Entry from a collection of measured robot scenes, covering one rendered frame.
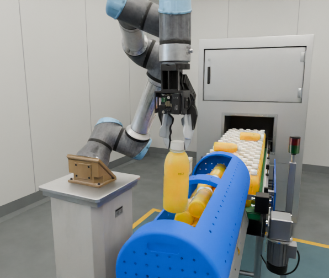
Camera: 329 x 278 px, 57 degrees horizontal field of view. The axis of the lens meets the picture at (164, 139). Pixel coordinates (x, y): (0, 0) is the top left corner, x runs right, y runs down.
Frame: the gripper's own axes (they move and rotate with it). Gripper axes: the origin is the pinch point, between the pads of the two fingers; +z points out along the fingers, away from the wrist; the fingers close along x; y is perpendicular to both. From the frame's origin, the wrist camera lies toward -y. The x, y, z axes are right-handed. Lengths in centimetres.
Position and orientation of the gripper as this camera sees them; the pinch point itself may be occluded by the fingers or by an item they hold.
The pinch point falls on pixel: (178, 143)
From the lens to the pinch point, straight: 78.5
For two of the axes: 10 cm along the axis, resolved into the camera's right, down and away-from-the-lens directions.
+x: 9.4, 0.6, -3.3
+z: 0.1, 9.8, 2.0
